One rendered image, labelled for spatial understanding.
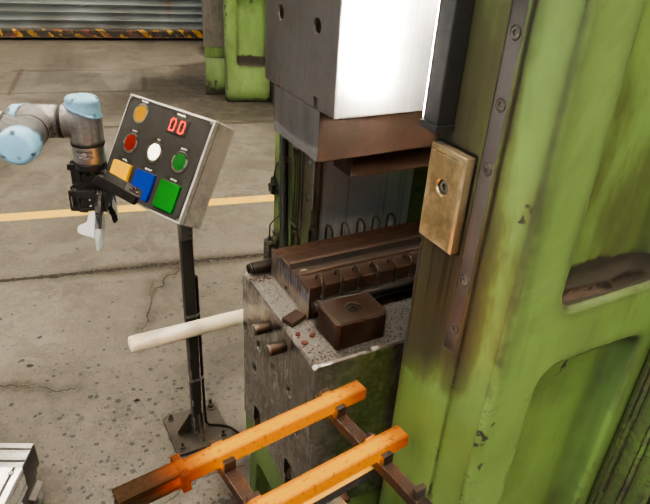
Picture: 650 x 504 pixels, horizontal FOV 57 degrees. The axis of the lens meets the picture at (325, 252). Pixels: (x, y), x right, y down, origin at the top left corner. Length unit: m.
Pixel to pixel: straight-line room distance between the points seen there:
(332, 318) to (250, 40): 5.04
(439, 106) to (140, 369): 1.92
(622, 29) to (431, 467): 0.87
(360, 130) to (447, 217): 0.25
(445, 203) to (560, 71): 0.28
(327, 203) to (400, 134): 0.37
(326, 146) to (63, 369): 1.83
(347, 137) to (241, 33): 4.96
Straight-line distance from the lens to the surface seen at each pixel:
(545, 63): 0.87
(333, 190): 1.49
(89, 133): 1.45
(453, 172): 0.98
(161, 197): 1.62
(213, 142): 1.57
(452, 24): 0.95
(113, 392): 2.53
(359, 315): 1.20
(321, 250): 1.39
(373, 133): 1.16
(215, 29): 6.25
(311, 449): 1.32
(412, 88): 1.12
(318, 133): 1.10
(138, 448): 2.30
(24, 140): 1.33
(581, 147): 0.90
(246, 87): 6.11
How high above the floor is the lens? 1.67
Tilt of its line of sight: 30 degrees down
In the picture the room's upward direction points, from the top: 4 degrees clockwise
